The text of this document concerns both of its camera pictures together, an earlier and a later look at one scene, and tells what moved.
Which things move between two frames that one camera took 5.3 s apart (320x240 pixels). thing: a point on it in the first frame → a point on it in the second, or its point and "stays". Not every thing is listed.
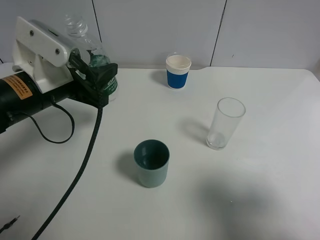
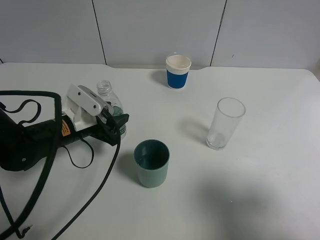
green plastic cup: (151, 158) stays
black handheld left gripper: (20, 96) → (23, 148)
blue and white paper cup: (177, 67) stays
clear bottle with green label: (80, 37) → (104, 91)
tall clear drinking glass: (226, 120) stays
